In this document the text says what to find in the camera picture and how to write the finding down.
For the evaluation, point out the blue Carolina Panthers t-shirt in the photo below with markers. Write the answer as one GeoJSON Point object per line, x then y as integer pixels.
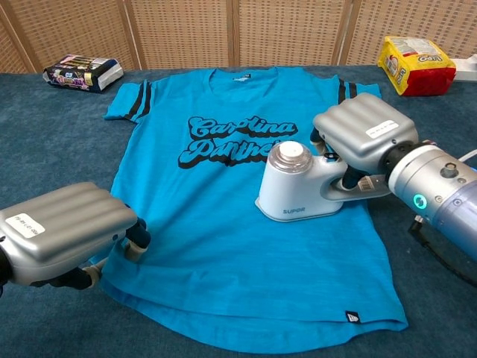
{"type": "Point", "coordinates": [223, 253]}

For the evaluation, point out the yellow red snack package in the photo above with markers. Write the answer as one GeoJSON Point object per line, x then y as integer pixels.
{"type": "Point", "coordinates": [413, 63]}

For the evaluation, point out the dark snack package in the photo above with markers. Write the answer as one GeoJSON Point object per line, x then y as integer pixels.
{"type": "Point", "coordinates": [82, 72]}

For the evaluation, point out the woven rattan folding screen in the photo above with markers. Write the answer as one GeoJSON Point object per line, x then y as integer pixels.
{"type": "Point", "coordinates": [179, 33]}

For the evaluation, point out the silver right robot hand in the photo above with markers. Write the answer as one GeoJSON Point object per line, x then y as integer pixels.
{"type": "Point", "coordinates": [365, 127]}

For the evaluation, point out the teal carpet table cover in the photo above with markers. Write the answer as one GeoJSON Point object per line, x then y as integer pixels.
{"type": "Point", "coordinates": [56, 130]}

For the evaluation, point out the white handheld garment steamer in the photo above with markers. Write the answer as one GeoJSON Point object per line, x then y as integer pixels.
{"type": "Point", "coordinates": [294, 190]}

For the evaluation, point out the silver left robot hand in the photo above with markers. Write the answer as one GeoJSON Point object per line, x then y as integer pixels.
{"type": "Point", "coordinates": [63, 227]}

